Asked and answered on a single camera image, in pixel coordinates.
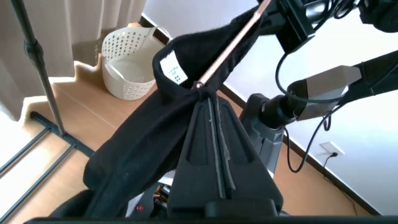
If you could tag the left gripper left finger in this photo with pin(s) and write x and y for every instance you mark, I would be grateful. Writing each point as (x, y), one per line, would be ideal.
(192, 174)

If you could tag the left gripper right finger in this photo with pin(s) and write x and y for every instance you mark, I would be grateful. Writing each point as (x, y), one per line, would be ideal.
(252, 183)

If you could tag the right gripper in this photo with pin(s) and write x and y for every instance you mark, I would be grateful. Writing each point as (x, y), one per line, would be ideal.
(295, 21)

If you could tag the black shirt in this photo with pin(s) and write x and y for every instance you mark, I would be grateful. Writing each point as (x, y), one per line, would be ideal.
(149, 140)

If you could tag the pink clothes hanger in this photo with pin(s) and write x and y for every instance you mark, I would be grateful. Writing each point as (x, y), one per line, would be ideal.
(230, 46)

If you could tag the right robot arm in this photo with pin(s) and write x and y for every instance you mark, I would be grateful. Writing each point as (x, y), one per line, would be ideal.
(326, 84)

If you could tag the white laundry basket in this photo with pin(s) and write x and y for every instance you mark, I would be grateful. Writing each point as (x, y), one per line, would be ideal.
(124, 81)

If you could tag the black clothes rack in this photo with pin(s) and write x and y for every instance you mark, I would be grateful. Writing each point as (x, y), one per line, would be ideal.
(34, 53)

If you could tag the beige curtain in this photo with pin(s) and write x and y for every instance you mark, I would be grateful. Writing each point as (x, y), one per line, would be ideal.
(62, 37)

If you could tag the white wall socket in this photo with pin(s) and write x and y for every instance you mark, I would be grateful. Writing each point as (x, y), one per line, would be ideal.
(331, 148)

